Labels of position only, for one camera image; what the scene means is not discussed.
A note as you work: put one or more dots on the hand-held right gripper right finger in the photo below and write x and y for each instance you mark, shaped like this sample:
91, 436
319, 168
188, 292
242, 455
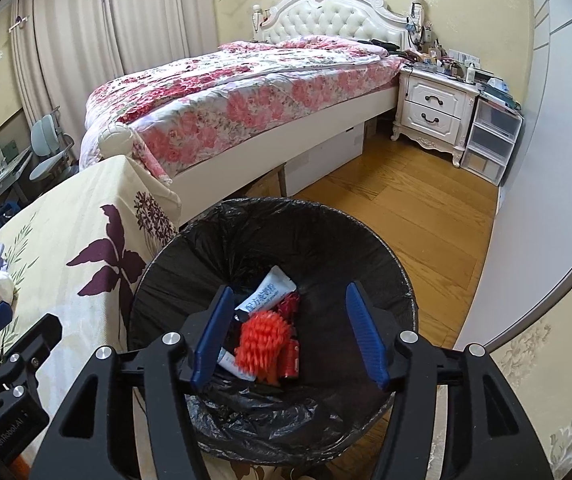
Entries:
366, 335

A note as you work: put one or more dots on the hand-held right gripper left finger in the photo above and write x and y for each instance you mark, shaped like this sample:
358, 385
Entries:
210, 340

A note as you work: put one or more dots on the small white tube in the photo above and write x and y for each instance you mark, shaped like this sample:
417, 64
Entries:
231, 362

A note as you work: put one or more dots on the large red foam net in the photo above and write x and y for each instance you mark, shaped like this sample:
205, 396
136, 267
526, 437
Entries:
261, 342

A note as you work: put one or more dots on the dark red can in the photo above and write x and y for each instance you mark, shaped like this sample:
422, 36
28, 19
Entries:
291, 357

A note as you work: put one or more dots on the dark red wrapper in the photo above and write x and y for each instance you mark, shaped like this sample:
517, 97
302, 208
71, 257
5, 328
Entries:
290, 305

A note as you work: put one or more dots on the bin with black bag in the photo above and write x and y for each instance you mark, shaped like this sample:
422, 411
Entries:
316, 240

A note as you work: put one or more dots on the floral leaf print tablecloth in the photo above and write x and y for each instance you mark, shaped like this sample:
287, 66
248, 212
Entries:
65, 240

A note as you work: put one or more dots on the brown cardboard box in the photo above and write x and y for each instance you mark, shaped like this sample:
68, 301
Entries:
266, 185

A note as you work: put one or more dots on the white storage box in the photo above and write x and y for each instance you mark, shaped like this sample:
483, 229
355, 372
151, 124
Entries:
326, 157

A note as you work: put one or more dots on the grey blue office chair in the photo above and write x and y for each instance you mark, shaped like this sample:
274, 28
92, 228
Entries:
43, 132

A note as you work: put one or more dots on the clear plastic drawer unit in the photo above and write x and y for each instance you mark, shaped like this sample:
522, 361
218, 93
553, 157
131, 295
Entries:
491, 135

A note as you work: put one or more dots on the white nightstand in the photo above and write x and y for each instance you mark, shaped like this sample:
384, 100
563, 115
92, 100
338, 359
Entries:
436, 105

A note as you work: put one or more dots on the pink floral quilt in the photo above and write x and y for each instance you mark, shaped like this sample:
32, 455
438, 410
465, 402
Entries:
215, 90

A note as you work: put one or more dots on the white wardrobe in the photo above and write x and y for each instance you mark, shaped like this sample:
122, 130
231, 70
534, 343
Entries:
556, 160

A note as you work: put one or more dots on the cluster of small bottles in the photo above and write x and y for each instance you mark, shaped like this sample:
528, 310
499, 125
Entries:
441, 60

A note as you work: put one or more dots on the dark clothing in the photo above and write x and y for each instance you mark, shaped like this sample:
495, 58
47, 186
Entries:
383, 44

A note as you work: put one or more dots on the white bed with tufted headboard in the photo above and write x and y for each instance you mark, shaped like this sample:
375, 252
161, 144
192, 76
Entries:
336, 15

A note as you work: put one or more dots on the beige curtain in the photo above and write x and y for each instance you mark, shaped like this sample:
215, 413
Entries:
115, 20

